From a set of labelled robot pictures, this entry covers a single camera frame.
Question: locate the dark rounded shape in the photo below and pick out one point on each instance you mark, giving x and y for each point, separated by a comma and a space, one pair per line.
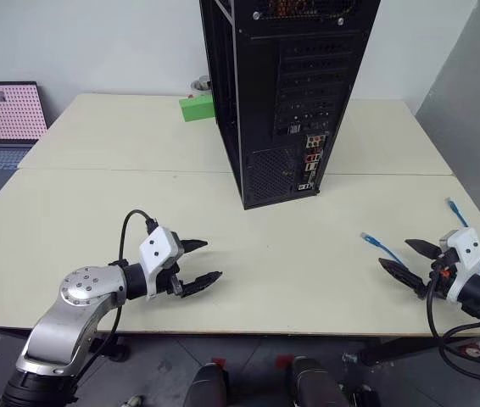
314, 383
206, 388

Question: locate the green box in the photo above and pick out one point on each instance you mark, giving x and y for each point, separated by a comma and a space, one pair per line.
197, 109

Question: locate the red floor tape marker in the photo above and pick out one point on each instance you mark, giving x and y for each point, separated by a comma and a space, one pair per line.
219, 363
284, 360

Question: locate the white round container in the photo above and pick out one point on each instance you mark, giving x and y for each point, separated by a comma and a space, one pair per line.
201, 87

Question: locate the grey partition panel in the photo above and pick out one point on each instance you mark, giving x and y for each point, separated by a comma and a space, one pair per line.
473, 106

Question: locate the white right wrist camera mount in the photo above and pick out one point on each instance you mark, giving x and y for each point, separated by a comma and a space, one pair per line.
469, 254

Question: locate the black table leg bar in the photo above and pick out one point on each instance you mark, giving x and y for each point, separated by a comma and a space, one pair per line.
397, 349

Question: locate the black computer tower case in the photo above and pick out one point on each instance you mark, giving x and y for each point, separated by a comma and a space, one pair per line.
261, 127

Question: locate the grey laptop with pink screen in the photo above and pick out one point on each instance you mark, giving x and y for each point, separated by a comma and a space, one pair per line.
2, 110

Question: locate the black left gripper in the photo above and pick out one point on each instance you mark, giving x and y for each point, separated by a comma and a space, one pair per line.
169, 280

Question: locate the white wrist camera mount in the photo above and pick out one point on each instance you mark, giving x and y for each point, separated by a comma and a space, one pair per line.
469, 254
157, 248

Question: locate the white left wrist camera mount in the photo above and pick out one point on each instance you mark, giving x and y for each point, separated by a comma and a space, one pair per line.
157, 248

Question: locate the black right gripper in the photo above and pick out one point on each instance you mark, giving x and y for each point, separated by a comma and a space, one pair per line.
440, 271

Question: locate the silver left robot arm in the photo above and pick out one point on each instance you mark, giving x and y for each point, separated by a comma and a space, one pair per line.
74, 305

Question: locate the black table leg caster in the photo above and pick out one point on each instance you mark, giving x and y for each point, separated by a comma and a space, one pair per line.
119, 349

